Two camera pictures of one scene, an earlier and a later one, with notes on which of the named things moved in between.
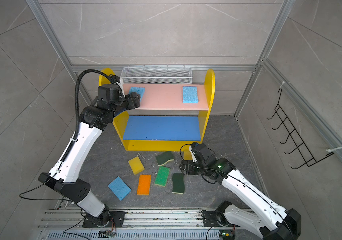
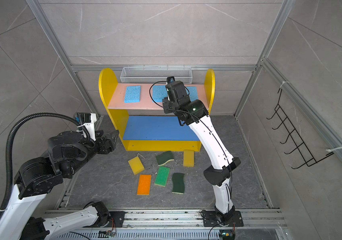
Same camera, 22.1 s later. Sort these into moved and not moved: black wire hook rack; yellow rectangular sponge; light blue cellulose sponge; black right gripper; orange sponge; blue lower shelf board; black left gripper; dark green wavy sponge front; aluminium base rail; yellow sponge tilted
Moved: black right gripper; black left gripper
Not moved: yellow sponge tilted; aluminium base rail; light blue cellulose sponge; yellow rectangular sponge; orange sponge; blue lower shelf board; dark green wavy sponge front; black wire hook rack
